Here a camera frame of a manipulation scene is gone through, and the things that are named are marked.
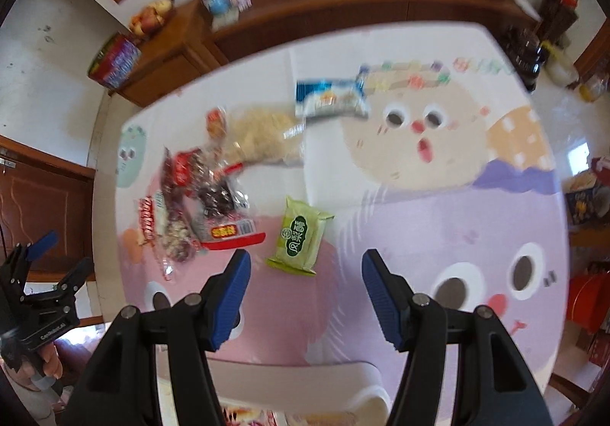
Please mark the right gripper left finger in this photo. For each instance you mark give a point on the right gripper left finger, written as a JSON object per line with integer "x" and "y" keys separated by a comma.
{"x": 222, "y": 296}

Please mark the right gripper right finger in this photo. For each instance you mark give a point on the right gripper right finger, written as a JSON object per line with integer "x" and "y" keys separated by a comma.
{"x": 389, "y": 295}

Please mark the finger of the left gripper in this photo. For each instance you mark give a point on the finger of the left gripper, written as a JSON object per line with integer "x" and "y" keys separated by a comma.
{"x": 39, "y": 248}
{"x": 76, "y": 277}

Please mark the dark red date pack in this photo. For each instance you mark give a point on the dark red date pack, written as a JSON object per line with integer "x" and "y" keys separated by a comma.
{"x": 179, "y": 241}

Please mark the green pineapple cake pack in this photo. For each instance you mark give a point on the green pineapple cake pack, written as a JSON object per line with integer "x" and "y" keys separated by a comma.
{"x": 299, "y": 239}

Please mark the red round pastry pack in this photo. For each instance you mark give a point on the red round pastry pack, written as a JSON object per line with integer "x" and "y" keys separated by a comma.
{"x": 202, "y": 167}

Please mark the silver blue snack bag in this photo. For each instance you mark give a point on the silver blue snack bag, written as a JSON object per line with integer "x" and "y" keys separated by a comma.
{"x": 330, "y": 97}

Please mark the red label sausage pack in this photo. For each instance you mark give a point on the red label sausage pack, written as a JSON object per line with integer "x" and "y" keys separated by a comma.
{"x": 230, "y": 232}

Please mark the brown wooden door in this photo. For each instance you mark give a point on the brown wooden door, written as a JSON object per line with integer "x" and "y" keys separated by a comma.
{"x": 39, "y": 194}

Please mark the white plastic tray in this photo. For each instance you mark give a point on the white plastic tray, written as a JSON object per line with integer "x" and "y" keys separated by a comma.
{"x": 339, "y": 394}

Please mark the cartoon printed tablecloth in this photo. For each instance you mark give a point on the cartoon printed tablecloth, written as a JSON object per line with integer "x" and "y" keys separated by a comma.
{"x": 450, "y": 178}

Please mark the small orange snack pack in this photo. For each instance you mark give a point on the small orange snack pack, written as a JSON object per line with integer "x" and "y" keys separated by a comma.
{"x": 216, "y": 124}

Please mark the red round tin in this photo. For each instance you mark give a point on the red round tin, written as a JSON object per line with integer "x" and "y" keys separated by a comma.
{"x": 114, "y": 62}

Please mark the fruit bowl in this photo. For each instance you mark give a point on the fruit bowl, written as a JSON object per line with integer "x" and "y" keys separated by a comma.
{"x": 151, "y": 19}

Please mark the wooden tv cabinet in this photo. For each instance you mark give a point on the wooden tv cabinet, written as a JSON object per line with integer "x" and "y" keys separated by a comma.
{"x": 188, "y": 47}

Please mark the white plastic pitcher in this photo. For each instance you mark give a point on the white plastic pitcher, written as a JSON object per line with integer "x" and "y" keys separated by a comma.
{"x": 559, "y": 67}

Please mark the dark ceramic jar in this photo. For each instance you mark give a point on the dark ceramic jar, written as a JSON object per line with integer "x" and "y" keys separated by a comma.
{"x": 526, "y": 53}

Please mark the blue snow globe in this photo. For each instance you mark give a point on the blue snow globe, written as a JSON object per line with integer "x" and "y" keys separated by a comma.
{"x": 218, "y": 7}

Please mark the red lid dark bin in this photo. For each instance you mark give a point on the red lid dark bin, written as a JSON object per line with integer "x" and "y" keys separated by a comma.
{"x": 557, "y": 16}

